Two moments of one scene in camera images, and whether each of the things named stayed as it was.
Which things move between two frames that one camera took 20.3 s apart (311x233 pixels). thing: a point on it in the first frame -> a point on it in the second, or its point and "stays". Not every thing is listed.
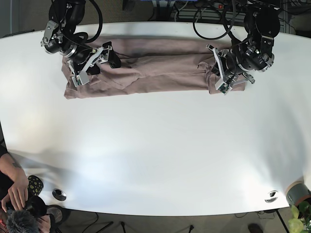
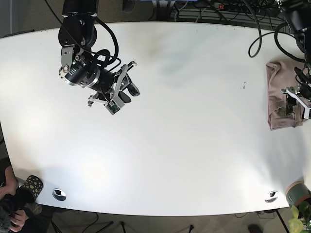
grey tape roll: x=297 y=193 stays
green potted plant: x=301 y=220 stays
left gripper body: x=232 y=74 -> x=302 y=95
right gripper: x=84 y=60 -> x=108 y=84
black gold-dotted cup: x=35 y=186 stays
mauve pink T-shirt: x=151 y=66 -> x=279 y=76
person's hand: x=18 y=191 -> x=18 y=219
